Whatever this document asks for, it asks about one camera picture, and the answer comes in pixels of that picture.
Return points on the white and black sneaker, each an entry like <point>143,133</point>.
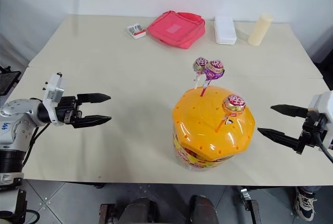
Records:
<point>305,205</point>

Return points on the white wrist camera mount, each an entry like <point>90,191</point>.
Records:
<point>323,104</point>
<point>53,91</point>

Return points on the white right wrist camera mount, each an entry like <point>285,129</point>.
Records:
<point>323,104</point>

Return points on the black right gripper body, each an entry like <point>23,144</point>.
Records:
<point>313,130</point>

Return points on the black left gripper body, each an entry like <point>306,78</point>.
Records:
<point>68,109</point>

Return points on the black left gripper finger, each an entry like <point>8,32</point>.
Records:
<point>91,121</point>
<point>93,98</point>

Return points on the black stand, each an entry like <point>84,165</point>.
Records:
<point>7,79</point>

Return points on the white rectangular plastic box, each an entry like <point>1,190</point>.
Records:
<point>225,30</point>

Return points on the purple-wrapped lollipop, pink stick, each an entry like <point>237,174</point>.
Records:
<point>214,71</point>

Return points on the orange-wrapped lollipop, orange stick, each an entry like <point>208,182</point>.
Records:
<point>234,105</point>

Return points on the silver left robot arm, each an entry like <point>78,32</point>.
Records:
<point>15,119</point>

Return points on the cream cylindrical container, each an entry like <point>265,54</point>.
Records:
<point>259,30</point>

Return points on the pink fabric bag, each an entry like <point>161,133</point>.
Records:
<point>177,30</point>

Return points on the orange-lidded lollipop jar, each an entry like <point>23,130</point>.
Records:
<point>200,125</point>

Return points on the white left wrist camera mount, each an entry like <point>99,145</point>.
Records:
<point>53,91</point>

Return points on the pink-wrapped lollipop, white stick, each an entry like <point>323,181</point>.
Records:
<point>199,65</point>

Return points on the small white and red case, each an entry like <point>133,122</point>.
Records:
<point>135,31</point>

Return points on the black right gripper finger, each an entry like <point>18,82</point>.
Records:
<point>282,138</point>
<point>291,110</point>

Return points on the dark rounded shape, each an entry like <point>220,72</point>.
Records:
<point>204,209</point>
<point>139,211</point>

